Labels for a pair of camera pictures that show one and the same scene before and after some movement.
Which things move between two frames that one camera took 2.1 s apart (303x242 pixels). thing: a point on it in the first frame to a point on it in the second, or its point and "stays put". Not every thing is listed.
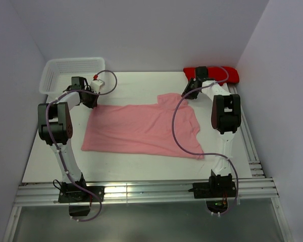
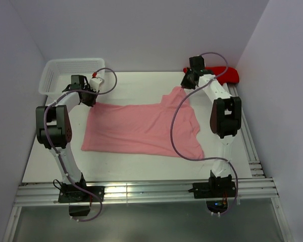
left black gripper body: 90,100 stays put
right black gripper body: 191,86 to 186,81
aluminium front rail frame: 42,193 stays put
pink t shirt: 168,128 stays put
